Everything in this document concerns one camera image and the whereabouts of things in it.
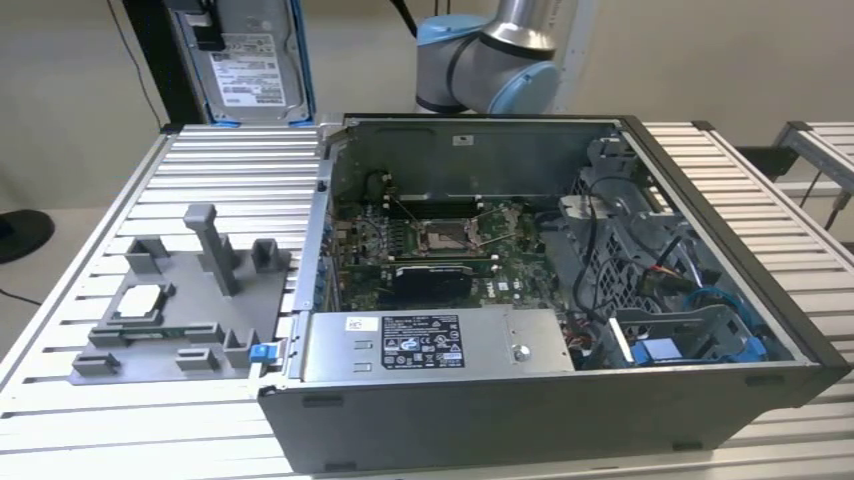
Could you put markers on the silver CPU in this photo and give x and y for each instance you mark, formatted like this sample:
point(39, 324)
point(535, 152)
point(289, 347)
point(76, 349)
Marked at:
point(140, 301)

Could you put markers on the metal slat side table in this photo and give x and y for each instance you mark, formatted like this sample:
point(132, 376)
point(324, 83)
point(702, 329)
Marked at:
point(823, 145)

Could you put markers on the black graphics card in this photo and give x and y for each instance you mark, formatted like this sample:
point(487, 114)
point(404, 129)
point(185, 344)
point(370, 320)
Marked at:
point(430, 285)

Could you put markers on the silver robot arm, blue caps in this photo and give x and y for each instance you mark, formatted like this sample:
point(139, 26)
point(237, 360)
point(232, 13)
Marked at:
point(467, 60)

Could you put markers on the black round stand base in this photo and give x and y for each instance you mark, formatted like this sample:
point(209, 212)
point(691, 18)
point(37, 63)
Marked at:
point(23, 235)

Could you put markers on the silver power supply unit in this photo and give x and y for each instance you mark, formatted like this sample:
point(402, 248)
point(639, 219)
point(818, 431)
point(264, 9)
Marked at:
point(334, 345)

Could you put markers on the black table bracket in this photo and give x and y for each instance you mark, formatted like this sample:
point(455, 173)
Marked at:
point(767, 160)

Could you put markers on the blue carrier in bay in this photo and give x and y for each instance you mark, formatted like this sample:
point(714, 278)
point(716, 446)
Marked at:
point(656, 351)

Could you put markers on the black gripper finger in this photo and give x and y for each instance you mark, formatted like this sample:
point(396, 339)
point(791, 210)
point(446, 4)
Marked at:
point(213, 35)

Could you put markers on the black open PC case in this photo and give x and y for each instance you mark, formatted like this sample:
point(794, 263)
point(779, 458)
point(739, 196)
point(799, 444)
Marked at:
point(507, 425)

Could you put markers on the CPU socket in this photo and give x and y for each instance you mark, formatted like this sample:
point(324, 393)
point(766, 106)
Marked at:
point(443, 235)

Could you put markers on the blue case latch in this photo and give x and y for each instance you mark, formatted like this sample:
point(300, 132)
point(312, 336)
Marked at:
point(261, 352)

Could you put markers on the green motherboard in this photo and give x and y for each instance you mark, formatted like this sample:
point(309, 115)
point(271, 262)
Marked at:
point(514, 250)

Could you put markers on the locking lever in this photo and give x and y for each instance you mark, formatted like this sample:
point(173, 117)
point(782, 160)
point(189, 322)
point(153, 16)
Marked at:
point(408, 210)

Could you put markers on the hard disk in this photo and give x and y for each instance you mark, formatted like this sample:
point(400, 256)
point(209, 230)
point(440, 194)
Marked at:
point(253, 65)

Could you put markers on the black upright post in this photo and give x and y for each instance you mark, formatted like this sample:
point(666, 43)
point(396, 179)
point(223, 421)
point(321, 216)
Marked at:
point(149, 50)

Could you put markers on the grey parts rack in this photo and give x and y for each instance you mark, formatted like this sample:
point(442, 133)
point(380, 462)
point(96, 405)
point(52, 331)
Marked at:
point(220, 300)

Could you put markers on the grey metal disk bay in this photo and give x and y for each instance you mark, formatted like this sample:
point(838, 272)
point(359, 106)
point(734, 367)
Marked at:
point(620, 280)

